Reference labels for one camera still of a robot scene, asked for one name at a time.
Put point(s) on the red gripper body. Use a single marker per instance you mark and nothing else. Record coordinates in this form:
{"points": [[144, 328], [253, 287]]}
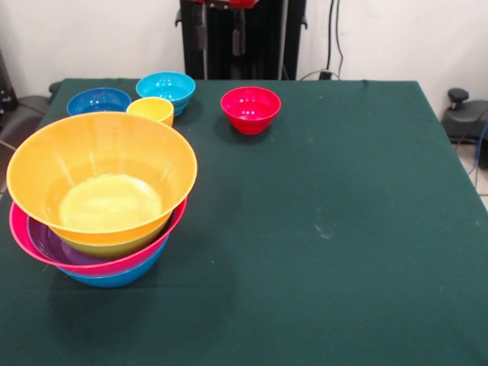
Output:
{"points": [[244, 3]]}

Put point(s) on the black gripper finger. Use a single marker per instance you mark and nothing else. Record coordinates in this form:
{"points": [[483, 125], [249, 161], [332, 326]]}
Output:
{"points": [[201, 36], [238, 40]]}

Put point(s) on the small light blue bowl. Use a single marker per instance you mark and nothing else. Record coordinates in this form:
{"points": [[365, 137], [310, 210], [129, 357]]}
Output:
{"points": [[165, 85]]}

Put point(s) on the small red bowl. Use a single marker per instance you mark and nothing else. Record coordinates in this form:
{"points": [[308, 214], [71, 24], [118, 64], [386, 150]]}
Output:
{"points": [[249, 106]]}

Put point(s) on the large orange bowl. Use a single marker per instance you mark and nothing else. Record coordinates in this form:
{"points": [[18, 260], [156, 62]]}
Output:
{"points": [[99, 164]]}

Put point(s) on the green bowl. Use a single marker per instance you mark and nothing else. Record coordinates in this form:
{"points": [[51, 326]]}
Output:
{"points": [[110, 249]]}

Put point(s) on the purple bowl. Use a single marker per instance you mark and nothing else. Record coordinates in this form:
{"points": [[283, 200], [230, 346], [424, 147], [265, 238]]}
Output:
{"points": [[45, 244]]}

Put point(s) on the large pink bowl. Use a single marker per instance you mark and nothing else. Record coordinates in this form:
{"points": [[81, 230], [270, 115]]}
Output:
{"points": [[17, 228]]}

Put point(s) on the yellow cup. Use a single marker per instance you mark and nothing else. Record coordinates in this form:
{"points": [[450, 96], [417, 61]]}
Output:
{"points": [[152, 108]]}

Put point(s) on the small dark blue bowl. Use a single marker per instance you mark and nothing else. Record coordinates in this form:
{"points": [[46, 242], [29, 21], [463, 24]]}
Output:
{"points": [[97, 101]]}

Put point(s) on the black table clamp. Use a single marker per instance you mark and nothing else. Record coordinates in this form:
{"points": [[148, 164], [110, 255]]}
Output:
{"points": [[53, 87]]}

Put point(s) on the black chair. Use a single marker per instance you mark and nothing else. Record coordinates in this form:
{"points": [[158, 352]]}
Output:
{"points": [[23, 114]]}

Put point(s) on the black knobbed device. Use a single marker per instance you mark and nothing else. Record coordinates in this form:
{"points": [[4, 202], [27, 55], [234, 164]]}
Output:
{"points": [[463, 118]]}

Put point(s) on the large light blue bowl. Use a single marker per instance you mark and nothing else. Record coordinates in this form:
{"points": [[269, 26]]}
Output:
{"points": [[114, 280]]}

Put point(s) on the dark green tablecloth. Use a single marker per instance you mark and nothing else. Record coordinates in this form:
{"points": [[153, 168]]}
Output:
{"points": [[343, 305]]}

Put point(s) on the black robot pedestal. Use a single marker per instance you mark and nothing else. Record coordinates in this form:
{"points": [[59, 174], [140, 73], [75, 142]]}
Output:
{"points": [[263, 45]]}

